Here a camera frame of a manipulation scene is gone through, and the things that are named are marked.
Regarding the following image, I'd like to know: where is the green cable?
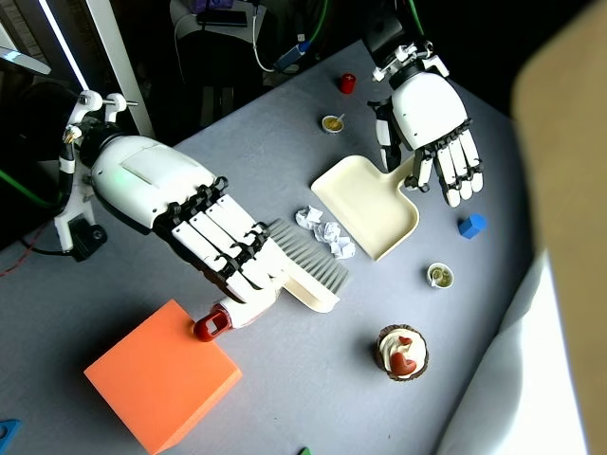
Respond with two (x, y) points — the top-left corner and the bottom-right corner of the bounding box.
(406, 0), (427, 37)
(306, 0), (330, 45)
(0, 168), (66, 210)

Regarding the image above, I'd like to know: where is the cream plastic dustpan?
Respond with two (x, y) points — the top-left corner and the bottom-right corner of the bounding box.
(310, 154), (422, 263)

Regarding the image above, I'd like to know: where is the blue toy piece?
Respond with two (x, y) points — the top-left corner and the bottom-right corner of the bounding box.
(0, 419), (23, 455)

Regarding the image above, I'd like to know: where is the bright light bar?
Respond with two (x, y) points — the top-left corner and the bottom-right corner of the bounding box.
(37, 0), (92, 94)

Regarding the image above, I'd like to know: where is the tan blurred panel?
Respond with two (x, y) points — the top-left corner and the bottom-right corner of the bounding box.
(510, 0), (607, 455)

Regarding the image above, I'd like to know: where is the blue plug adapter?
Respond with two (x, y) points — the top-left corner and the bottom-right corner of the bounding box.
(273, 41), (313, 71)

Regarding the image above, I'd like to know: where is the white paper ball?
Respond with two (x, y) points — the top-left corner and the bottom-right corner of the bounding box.
(329, 235), (358, 260)
(313, 221), (342, 244)
(294, 204), (324, 231)

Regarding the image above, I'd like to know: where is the orange foam block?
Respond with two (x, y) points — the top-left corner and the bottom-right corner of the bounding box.
(83, 298), (244, 455)

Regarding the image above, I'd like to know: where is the small bowl of brown food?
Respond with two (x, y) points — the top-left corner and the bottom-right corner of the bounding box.
(425, 262), (455, 290)

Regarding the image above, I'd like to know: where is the toy cupcake with white cream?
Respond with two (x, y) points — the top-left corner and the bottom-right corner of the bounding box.
(376, 323), (431, 384)

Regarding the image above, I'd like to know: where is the white frame post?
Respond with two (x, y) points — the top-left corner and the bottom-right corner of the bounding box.
(97, 0), (156, 138)

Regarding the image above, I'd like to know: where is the grey table cloth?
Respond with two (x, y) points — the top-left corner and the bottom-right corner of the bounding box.
(0, 40), (546, 455)

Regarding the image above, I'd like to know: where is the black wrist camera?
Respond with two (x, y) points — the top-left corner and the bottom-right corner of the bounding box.
(70, 218), (109, 263)

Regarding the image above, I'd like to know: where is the white cable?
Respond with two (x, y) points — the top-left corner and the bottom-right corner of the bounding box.
(251, 12), (278, 74)

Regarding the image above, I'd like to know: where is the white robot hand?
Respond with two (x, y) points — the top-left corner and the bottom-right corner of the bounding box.
(367, 69), (486, 209)
(88, 135), (286, 305)

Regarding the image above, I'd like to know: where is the blue cube block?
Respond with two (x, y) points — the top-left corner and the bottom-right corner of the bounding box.
(457, 212), (488, 240)

